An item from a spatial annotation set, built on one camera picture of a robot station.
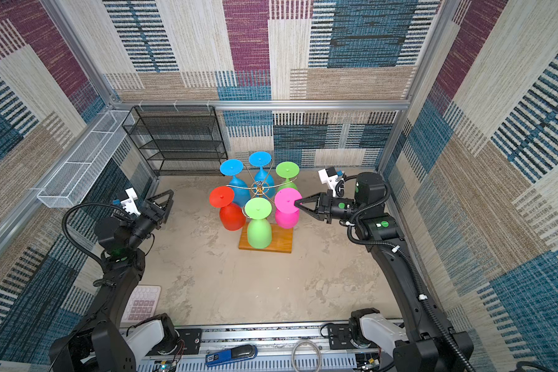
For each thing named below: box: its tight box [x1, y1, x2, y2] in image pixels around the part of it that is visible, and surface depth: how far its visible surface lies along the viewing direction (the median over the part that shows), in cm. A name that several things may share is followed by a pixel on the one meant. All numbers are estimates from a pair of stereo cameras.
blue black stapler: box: [205, 344, 259, 366], surface depth 70 cm
